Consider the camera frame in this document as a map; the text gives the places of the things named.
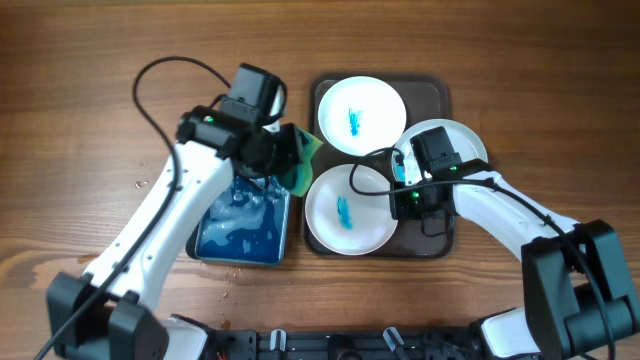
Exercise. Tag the black tray with blue water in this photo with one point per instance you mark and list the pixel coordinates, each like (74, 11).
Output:
(246, 224)

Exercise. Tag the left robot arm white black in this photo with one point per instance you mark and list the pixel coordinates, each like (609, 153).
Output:
(107, 313)

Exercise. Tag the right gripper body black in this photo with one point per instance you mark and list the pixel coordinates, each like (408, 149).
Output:
(415, 204)

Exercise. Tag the green yellow sponge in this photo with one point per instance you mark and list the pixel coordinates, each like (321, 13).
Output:
(298, 180)

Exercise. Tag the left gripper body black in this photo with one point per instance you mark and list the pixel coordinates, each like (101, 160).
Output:
(279, 151)

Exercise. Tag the white plate blue stain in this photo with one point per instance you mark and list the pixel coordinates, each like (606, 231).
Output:
(344, 212)
(360, 114)

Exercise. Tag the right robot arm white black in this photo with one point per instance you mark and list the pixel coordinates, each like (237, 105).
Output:
(578, 291)

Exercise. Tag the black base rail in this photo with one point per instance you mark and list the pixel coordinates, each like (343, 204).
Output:
(391, 343)

